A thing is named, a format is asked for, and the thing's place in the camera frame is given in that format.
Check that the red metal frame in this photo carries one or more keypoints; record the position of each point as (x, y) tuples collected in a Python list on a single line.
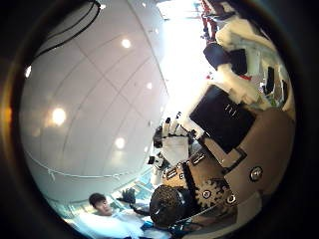
[(208, 20)]

